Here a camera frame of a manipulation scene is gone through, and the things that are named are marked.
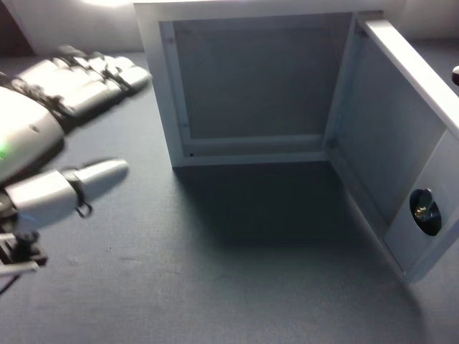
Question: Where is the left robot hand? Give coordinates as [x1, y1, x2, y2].
[0, 44, 154, 231]

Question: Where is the white cabinet door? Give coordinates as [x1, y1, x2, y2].
[322, 19, 459, 285]

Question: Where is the black round door lock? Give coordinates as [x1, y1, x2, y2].
[409, 188, 443, 237]

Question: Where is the white cabinet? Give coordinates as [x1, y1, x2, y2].
[132, 0, 385, 169]

